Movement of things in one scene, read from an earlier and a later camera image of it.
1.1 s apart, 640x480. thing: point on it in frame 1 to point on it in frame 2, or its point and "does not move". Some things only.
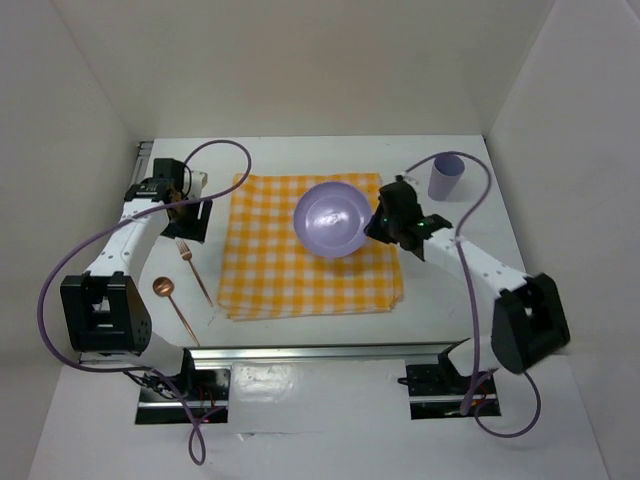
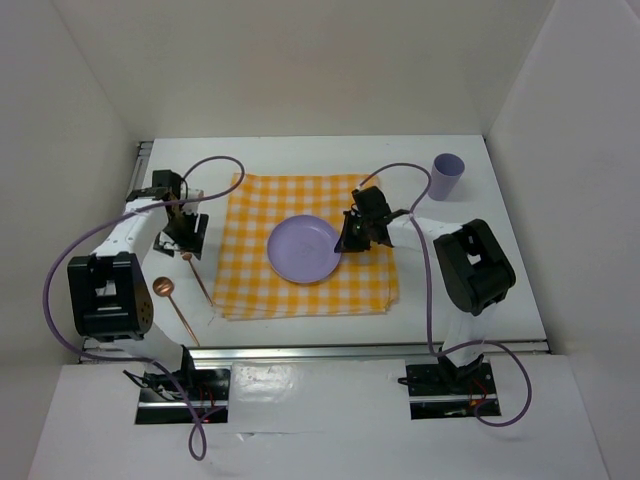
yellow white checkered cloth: [266, 271] does not move
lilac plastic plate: [330, 219] to [301, 249]
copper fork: [186, 254] does not move
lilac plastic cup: [446, 174] does not move
